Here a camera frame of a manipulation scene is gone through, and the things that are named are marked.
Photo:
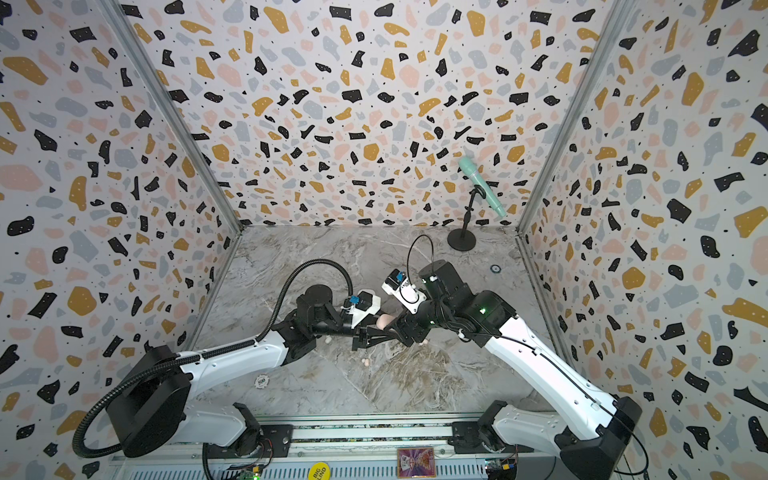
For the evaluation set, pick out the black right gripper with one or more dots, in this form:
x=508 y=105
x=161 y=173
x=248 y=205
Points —
x=405 y=327

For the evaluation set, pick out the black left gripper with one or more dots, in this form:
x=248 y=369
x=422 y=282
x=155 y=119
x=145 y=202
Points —
x=363 y=335

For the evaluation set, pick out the pink earbud case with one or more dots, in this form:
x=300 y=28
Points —
x=384 y=321

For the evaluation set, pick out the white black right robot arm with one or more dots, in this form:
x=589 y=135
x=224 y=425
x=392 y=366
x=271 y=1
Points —
x=588 y=430

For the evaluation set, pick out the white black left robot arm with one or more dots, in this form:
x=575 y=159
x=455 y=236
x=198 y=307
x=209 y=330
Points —
x=161 y=407

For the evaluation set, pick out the black microphone stand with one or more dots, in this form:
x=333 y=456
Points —
x=462 y=239

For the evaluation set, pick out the pink square sticker card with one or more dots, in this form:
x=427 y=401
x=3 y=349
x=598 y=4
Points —
x=416 y=463

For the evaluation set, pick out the yellow round sticker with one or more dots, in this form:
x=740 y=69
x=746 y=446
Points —
x=319 y=471

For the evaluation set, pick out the mint green toy microphone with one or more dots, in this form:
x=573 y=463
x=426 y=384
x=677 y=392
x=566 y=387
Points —
x=471 y=171

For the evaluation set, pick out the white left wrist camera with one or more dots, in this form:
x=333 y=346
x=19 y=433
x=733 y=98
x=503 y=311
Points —
x=356 y=307

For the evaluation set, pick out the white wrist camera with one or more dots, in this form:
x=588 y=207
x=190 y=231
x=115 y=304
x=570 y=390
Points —
x=356 y=307
x=398 y=285

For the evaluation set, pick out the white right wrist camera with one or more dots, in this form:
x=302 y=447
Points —
x=398 y=285

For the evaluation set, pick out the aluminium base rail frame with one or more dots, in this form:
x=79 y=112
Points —
x=355 y=447

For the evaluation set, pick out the right aluminium corner post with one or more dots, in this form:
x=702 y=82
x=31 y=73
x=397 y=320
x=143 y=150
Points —
x=615 y=22

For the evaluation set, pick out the aluminium corner post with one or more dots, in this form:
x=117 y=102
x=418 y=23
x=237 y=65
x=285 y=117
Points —
x=114 y=15
x=615 y=22

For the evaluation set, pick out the left aluminium corner post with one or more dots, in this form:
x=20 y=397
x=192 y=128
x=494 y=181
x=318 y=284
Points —
x=114 y=15

